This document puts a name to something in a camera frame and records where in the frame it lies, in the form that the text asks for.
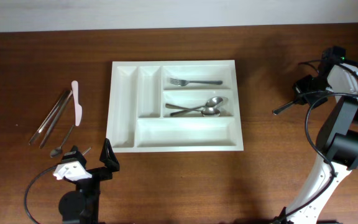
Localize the small metal teaspoon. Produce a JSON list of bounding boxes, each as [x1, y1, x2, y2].
[[50, 124, 75, 157]]

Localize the metal fork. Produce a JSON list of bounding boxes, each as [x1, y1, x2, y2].
[[272, 99, 299, 115], [169, 78, 223, 86]]

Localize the metal tongs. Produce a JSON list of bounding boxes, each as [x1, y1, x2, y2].
[[28, 90, 73, 149]]

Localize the white cutlery tray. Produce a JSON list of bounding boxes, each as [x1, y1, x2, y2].
[[106, 60, 244, 152]]

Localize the metal spoon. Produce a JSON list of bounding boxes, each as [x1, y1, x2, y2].
[[165, 96, 224, 117], [165, 103, 221, 116]]

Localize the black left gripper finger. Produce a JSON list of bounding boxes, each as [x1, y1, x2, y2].
[[61, 145, 87, 166], [99, 138, 120, 172]]

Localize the pink plastic knife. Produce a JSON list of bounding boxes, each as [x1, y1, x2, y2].
[[71, 80, 83, 126]]

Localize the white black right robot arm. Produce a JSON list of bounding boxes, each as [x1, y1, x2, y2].
[[273, 46, 358, 223]]

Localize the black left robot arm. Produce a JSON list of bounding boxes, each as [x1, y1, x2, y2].
[[53, 139, 120, 223]]

